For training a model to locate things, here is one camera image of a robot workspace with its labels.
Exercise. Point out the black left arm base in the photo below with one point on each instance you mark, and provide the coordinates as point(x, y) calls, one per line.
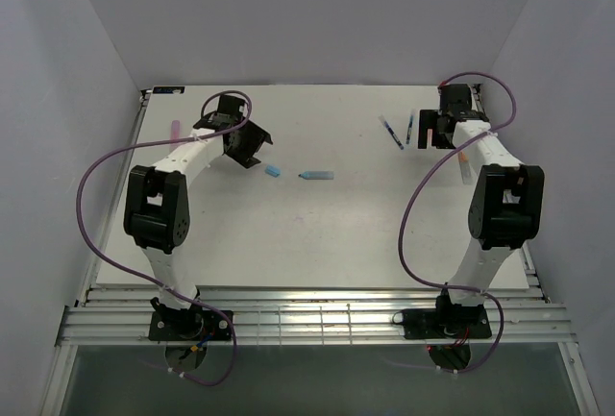
point(193, 324)

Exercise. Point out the blue label sticker left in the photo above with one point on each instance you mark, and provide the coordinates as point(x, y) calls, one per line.
point(168, 90)

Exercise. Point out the orange capped marker pen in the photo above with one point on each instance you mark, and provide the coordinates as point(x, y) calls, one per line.
point(466, 171)

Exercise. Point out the light blue highlighter cap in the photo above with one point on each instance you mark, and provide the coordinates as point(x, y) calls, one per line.
point(272, 171)

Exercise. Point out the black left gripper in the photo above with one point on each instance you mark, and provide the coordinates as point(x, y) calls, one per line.
point(257, 137)

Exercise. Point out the light blue highlighter body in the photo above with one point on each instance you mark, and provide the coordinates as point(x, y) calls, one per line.
point(317, 175)

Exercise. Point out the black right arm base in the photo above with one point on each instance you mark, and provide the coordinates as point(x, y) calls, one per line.
point(444, 321)

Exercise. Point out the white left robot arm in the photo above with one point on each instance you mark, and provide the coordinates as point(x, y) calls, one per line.
point(157, 215)

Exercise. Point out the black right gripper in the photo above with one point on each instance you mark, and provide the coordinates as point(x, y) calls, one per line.
point(429, 118)

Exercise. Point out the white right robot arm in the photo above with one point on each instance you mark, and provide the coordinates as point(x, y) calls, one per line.
point(506, 204)

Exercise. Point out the blue gel pen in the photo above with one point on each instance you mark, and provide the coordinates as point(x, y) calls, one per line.
point(391, 132)
point(410, 128)

